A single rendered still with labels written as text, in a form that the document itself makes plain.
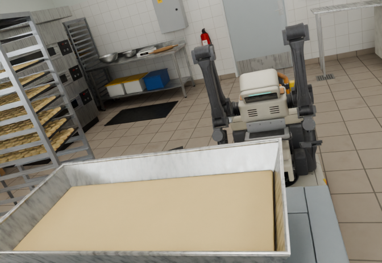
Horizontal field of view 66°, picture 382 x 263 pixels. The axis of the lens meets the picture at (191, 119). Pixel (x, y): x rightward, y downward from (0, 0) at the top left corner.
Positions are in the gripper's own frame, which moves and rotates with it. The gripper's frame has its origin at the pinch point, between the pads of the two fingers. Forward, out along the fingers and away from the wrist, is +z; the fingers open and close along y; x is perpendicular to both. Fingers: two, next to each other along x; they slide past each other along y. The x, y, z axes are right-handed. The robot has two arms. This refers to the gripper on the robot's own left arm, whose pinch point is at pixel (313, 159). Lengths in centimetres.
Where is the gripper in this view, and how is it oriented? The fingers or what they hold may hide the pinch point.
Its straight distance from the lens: 155.4
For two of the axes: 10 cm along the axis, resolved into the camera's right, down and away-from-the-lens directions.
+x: 3.3, 0.3, 9.4
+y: 9.4, -1.4, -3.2
